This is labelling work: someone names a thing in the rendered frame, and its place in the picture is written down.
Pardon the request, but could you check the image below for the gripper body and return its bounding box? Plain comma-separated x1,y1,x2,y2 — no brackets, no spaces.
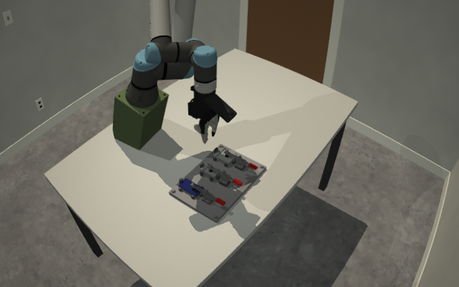
188,86,216,122

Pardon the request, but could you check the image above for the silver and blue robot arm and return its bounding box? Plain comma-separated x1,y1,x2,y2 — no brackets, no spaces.
125,0,237,122

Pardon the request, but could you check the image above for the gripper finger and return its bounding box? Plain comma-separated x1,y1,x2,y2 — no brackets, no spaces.
194,115,209,144
207,114,219,137

